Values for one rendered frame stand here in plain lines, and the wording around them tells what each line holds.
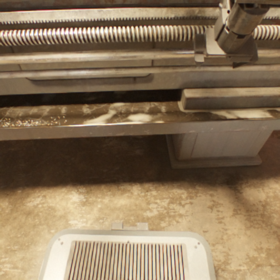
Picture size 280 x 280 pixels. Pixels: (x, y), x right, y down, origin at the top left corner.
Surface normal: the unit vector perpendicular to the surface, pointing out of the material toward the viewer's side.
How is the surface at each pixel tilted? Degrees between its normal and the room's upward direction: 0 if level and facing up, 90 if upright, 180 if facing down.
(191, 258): 0
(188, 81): 90
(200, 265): 0
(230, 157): 90
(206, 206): 0
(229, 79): 90
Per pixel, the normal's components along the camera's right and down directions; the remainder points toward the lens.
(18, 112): 0.00, -0.66
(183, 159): 0.05, 0.75
